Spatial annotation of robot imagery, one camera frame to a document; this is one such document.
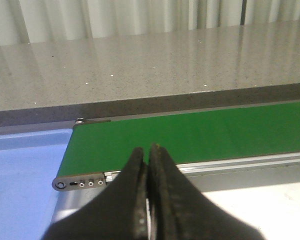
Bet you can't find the left conveyor end plate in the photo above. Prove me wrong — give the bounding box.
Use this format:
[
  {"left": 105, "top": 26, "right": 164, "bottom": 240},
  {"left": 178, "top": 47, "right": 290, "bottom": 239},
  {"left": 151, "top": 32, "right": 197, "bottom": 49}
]
[{"left": 51, "top": 172, "right": 106, "bottom": 192}]

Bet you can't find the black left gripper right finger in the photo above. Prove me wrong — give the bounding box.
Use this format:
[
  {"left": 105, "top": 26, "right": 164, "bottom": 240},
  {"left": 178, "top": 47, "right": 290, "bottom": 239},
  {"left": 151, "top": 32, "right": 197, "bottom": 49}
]
[{"left": 148, "top": 144, "right": 263, "bottom": 240}]

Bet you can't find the blue plastic tray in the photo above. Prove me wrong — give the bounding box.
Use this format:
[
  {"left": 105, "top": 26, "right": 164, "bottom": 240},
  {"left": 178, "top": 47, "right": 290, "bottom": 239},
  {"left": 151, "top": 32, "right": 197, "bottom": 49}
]
[{"left": 0, "top": 129, "right": 72, "bottom": 240}]

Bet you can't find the green conveyor belt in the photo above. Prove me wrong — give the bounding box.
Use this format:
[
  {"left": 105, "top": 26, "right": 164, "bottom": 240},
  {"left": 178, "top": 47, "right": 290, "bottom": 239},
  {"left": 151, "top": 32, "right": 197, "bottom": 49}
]
[{"left": 57, "top": 102, "right": 300, "bottom": 177}]

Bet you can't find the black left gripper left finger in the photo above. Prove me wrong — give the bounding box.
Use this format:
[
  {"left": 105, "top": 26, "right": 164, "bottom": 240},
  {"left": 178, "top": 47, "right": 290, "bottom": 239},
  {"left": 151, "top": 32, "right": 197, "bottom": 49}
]
[{"left": 42, "top": 147, "right": 148, "bottom": 240}]

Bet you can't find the grey stone countertop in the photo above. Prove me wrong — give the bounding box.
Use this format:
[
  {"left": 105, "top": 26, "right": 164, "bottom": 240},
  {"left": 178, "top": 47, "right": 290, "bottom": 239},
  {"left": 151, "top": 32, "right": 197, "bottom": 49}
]
[{"left": 0, "top": 20, "right": 300, "bottom": 127}]

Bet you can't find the grey pleated curtain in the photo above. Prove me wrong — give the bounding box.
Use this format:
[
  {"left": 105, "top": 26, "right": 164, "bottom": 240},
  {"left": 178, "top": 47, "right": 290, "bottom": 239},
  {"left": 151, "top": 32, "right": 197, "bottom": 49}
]
[{"left": 0, "top": 0, "right": 300, "bottom": 46}]

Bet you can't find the aluminium conveyor side rail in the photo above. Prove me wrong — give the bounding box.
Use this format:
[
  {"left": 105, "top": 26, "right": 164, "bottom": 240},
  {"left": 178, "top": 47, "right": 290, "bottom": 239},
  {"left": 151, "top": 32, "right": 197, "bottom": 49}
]
[{"left": 103, "top": 151, "right": 300, "bottom": 182}]

